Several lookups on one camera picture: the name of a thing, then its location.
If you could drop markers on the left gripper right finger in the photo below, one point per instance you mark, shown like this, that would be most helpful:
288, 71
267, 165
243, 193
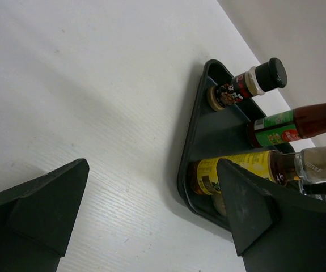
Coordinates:
273, 228

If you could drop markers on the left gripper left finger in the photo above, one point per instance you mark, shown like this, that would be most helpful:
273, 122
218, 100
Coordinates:
37, 218

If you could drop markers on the yellow-label brown bottle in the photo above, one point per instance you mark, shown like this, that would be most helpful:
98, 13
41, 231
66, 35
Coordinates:
307, 165

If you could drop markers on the red sauce bottle yellow cap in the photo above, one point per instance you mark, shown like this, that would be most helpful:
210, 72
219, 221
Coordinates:
292, 125

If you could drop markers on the small spice jar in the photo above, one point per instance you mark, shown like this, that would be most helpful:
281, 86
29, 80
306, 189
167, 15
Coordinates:
255, 82

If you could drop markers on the black plastic tray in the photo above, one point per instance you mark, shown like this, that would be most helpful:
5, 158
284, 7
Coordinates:
211, 134

